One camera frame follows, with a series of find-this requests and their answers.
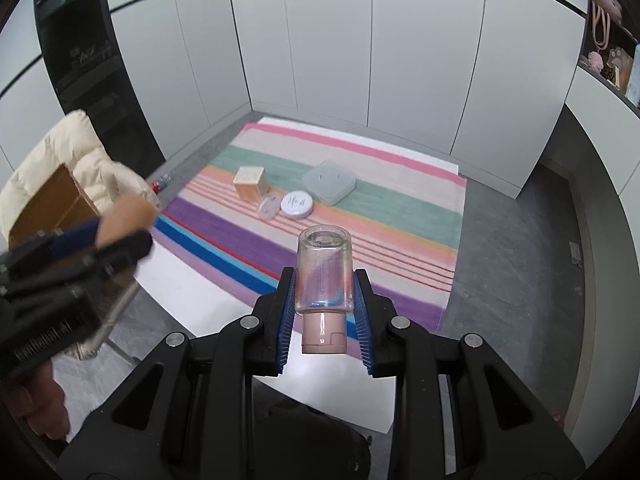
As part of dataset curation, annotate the beige round sponge puff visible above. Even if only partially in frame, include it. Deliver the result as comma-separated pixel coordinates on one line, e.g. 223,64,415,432
96,195,158,247

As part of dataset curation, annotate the clear bottle pink cap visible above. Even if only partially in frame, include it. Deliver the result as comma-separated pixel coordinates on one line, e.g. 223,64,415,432
295,224,354,354

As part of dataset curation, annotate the small clear round case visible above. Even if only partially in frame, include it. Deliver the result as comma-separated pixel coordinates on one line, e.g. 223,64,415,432
256,193,281,221

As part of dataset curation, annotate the white round compact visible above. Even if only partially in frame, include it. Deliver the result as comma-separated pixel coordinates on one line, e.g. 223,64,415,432
280,191,314,220

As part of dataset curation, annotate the person's left hand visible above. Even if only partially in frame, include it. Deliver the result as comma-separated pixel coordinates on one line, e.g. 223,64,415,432
1,361,70,440

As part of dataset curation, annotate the brown cardboard box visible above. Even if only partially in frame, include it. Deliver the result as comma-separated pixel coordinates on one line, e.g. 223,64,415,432
7,162,141,331

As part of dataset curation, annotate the red bottle on floor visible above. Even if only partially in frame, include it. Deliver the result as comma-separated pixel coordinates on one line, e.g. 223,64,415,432
150,174,171,194

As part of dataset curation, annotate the cream padded armchair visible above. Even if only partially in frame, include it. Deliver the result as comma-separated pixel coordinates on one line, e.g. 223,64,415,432
1,110,160,236

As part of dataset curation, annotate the striped colourful blanket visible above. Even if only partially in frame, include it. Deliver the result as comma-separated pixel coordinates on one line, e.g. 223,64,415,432
153,119,466,333

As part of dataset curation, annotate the small wooden cube box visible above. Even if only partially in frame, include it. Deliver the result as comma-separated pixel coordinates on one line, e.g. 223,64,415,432
233,166,270,204

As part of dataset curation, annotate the translucent square plastic box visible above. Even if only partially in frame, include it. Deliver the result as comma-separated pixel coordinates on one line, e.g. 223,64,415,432
302,160,357,206

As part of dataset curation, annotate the black glass cabinet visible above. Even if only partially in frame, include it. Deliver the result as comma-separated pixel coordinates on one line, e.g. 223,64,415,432
34,0,165,178

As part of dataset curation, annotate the pink plush toy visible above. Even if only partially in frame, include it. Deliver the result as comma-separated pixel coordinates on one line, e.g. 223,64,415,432
587,0,623,74

